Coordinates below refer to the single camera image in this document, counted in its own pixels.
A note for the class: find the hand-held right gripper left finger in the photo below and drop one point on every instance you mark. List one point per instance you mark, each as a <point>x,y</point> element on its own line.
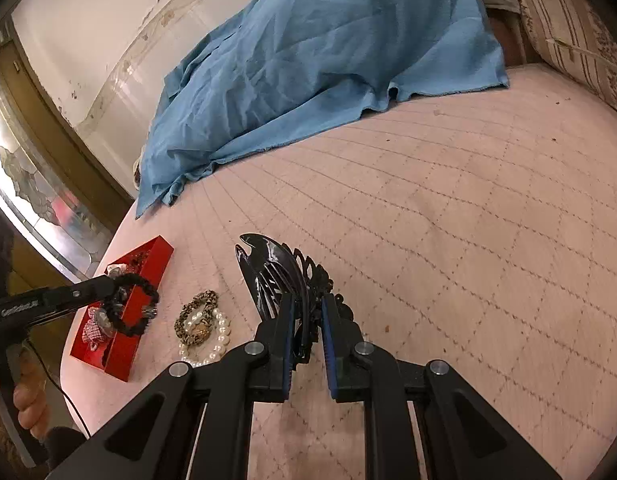
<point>287,350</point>

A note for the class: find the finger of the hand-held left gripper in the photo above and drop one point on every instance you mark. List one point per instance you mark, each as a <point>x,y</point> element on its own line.
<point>93,289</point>

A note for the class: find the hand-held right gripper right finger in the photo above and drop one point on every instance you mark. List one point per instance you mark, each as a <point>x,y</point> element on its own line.
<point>328,350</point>

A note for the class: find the red checked scrunchie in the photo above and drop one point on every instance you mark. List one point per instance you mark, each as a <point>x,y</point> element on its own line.
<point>91,332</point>

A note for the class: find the red shallow box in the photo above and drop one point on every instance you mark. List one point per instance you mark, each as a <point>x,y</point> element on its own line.
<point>123,355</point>

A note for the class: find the black hair claw clip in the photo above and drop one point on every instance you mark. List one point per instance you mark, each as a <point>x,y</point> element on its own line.
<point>268,265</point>

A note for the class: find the person's left hand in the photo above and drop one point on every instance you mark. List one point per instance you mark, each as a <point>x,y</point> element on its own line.
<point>31,400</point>

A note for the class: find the leopard print scrunchie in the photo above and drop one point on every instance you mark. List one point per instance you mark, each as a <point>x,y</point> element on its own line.
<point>181,327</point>

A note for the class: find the floral patterned fabric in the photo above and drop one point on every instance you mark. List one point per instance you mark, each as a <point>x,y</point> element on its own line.
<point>137,172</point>

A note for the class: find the blue cloth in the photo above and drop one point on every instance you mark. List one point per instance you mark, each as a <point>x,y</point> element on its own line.
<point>313,60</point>

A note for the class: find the brown cushion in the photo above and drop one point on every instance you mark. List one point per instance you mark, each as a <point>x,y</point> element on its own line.
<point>511,40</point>

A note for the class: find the striped floral pillow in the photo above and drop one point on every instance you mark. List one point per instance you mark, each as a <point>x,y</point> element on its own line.
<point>578,25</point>

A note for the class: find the wooden door frame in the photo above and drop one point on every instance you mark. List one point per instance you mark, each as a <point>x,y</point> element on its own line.
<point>63,135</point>

